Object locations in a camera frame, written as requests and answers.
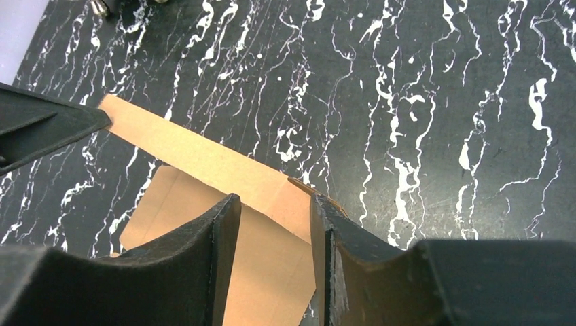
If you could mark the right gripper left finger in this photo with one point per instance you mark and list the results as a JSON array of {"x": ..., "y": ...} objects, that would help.
[{"x": 180, "y": 278}]

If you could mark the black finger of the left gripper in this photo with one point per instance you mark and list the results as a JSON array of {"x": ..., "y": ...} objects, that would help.
[{"x": 34, "y": 125}]

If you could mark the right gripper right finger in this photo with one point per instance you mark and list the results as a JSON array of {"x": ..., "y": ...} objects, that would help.
[{"x": 362, "y": 280}]

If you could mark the brown cardboard box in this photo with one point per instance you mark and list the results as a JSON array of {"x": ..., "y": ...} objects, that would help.
[{"x": 272, "y": 279}]

